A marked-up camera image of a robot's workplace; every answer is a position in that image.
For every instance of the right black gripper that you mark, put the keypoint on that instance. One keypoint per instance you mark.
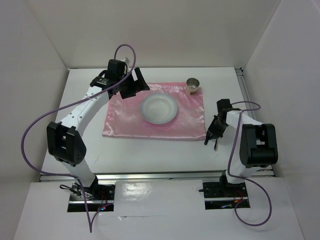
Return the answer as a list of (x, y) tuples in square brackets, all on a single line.
[(212, 130)]

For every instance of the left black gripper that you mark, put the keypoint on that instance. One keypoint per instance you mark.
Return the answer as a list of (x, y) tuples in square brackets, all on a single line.
[(139, 84)]

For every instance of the pink rose satin cloth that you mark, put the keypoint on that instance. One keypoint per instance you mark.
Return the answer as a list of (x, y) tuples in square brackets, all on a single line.
[(124, 117)]

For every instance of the white round plate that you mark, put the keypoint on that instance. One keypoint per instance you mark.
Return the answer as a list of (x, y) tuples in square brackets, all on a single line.
[(158, 108)]

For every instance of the small metal cup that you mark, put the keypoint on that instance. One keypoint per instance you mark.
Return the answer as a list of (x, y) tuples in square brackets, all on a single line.
[(192, 85)]

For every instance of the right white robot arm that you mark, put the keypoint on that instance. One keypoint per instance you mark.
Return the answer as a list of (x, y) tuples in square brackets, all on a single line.
[(258, 147)]

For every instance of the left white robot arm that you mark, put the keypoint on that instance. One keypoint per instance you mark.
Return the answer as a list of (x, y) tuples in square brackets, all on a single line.
[(64, 139)]

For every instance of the silver table knife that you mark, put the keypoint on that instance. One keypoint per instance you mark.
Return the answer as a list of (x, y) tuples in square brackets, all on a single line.
[(216, 145)]

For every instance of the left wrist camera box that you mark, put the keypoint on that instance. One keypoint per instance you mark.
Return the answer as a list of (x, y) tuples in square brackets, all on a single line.
[(126, 60)]

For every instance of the aluminium front rail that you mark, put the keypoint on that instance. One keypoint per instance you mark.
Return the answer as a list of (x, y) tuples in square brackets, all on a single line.
[(266, 172)]

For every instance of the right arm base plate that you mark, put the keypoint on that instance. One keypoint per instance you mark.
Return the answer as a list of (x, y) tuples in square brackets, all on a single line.
[(220, 196)]

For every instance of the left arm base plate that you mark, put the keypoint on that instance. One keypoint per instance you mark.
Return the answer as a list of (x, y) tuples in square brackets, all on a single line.
[(103, 199)]

